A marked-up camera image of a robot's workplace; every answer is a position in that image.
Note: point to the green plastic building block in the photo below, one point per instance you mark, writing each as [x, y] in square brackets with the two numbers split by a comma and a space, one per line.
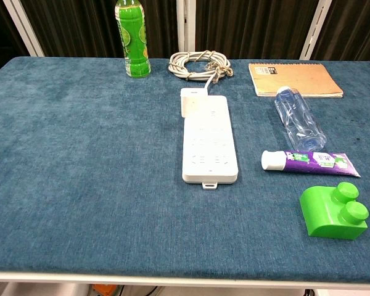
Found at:
[323, 216]

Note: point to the white frame post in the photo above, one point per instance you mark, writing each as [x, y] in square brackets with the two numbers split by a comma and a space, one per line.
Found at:
[24, 27]
[316, 27]
[185, 24]

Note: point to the orange object under table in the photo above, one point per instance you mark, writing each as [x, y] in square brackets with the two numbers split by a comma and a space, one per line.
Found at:
[103, 290]

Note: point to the clear plastic water bottle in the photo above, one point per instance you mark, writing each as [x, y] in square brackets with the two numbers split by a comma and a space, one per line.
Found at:
[299, 123]

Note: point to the purple toothpaste tube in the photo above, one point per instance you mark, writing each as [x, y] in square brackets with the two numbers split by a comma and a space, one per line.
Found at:
[302, 161]

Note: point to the brown spiral notebook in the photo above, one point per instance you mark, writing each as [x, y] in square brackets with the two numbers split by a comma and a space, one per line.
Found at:
[296, 77]

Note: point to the green drink bottle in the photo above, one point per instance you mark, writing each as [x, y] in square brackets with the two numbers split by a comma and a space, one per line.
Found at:
[132, 37]

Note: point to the blue table cloth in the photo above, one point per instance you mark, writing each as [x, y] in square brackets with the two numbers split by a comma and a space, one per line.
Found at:
[80, 154]

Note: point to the white charger plug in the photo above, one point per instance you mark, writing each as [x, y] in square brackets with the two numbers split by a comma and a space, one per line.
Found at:
[191, 101]

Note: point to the white power strip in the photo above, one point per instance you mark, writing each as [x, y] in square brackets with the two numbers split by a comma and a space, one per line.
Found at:
[209, 148]

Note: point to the dark pleated curtain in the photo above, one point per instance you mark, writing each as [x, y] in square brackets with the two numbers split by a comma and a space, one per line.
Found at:
[80, 24]

